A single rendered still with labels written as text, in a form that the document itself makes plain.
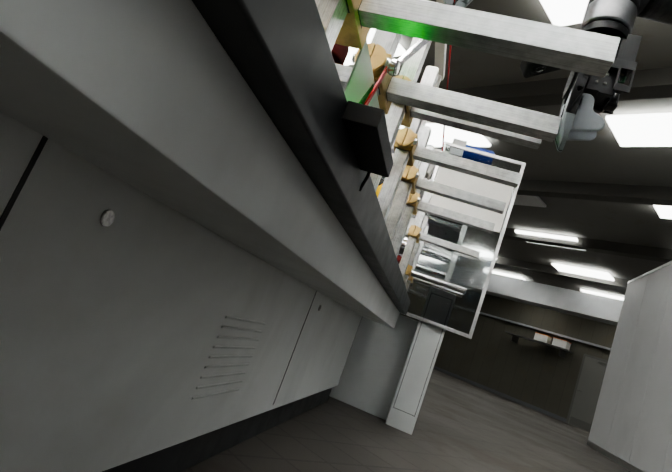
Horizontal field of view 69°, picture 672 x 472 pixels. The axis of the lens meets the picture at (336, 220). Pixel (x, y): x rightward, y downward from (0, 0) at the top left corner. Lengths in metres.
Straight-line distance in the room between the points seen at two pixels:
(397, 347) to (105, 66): 2.90
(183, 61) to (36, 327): 0.39
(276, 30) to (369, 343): 2.83
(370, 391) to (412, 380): 0.30
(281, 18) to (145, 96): 0.12
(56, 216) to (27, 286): 0.08
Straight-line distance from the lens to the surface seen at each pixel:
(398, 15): 0.60
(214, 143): 0.43
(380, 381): 3.13
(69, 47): 0.30
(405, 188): 1.51
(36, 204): 0.59
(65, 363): 0.73
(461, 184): 3.14
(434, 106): 0.83
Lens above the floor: 0.46
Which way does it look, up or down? 11 degrees up
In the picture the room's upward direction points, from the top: 21 degrees clockwise
